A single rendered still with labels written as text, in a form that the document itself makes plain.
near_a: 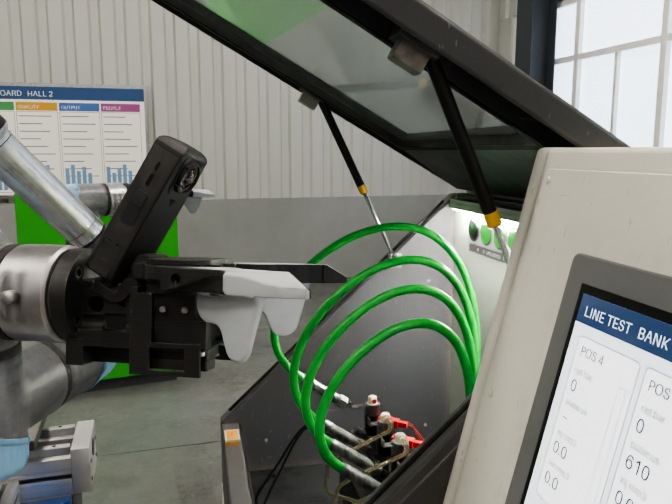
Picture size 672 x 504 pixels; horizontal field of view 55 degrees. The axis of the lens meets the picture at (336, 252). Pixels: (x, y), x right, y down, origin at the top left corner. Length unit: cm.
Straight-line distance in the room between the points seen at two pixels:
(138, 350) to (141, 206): 10
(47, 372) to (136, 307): 18
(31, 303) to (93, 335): 5
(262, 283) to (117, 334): 15
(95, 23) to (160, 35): 67
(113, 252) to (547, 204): 48
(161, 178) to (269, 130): 716
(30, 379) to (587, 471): 49
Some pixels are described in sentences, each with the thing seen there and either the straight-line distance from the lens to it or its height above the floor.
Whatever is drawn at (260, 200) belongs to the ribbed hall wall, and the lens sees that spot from 761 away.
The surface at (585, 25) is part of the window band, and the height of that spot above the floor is 281.
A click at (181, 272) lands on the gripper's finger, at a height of 147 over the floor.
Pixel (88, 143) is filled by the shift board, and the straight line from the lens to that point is 747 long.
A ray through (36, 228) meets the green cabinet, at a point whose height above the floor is 109.
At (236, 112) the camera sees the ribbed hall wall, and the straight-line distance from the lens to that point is 759.
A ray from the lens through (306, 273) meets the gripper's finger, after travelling 52.
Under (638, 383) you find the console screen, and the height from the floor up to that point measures 136.
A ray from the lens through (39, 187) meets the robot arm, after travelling 134.
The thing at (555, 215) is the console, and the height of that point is 148.
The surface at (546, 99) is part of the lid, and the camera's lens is 80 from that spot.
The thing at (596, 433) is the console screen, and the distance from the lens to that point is 62.
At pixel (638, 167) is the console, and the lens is 66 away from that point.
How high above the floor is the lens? 154
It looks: 9 degrees down
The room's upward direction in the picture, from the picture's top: straight up
